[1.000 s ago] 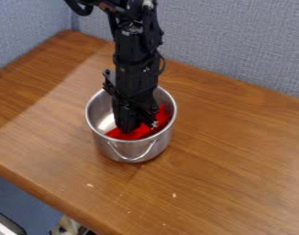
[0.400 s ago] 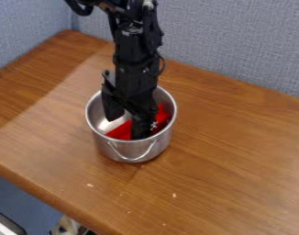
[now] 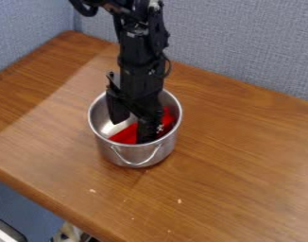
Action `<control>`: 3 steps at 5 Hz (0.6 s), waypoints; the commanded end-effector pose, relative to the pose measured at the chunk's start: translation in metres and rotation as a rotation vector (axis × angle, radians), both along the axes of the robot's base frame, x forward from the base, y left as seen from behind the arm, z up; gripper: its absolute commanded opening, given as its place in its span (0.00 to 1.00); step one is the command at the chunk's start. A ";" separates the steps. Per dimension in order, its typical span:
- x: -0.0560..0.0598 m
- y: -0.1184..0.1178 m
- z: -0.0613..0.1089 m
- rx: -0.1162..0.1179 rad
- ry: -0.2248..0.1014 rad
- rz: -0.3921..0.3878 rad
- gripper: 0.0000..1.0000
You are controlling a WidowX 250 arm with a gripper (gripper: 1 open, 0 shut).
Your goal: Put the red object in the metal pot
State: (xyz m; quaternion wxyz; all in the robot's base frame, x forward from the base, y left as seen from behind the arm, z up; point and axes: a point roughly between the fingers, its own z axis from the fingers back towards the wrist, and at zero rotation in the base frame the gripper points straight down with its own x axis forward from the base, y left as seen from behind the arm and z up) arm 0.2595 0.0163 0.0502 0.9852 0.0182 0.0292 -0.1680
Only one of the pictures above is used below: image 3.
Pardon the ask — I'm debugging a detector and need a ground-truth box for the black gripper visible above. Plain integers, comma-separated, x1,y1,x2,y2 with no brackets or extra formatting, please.
107,60,167,144

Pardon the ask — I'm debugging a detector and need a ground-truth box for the red rectangular block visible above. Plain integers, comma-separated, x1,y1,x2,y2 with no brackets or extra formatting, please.
110,106,178,145

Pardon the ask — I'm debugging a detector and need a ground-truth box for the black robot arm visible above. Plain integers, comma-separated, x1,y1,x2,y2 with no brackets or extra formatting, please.
68,0,172,144

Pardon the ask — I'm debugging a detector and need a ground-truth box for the stainless steel pot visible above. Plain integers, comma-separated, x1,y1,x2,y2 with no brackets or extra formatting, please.
87,90,183,168

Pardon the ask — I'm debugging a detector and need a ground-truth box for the white object under table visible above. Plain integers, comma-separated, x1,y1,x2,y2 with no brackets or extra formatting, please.
50,222,91,242

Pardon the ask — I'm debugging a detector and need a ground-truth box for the grey device under table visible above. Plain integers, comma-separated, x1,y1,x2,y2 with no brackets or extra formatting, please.
0,220,28,242

